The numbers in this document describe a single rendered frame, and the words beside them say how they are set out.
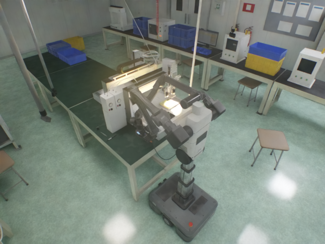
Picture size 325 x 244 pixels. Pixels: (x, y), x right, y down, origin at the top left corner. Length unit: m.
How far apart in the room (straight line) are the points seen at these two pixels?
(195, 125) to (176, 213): 1.19
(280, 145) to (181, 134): 1.93
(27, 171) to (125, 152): 1.80
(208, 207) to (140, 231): 0.81
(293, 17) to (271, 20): 0.50
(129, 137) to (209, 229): 1.39
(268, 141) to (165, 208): 1.63
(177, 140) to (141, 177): 1.64
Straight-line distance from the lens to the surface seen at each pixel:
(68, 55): 5.04
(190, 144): 1.44
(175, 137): 1.23
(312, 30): 5.53
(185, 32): 4.88
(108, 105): 2.12
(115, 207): 2.62
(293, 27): 5.59
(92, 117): 2.67
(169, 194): 2.34
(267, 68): 4.13
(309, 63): 3.98
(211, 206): 2.33
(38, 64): 4.93
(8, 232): 2.85
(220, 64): 4.30
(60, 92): 3.45
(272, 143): 2.94
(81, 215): 2.69
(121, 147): 2.15
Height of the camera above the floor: 2.28
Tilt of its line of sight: 39 degrees down
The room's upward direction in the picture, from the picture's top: straight up
